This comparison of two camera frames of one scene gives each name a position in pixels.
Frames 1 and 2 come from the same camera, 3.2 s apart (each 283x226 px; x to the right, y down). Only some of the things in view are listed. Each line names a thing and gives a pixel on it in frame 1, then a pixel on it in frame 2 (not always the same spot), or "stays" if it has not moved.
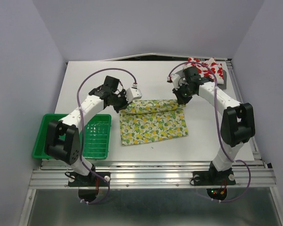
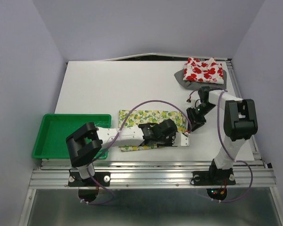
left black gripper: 122,93 → 169,143
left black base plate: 91,180 stays
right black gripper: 180,100 → 195,122
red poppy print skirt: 211,68 stays
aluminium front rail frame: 153,175 stays
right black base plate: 213,177 stays
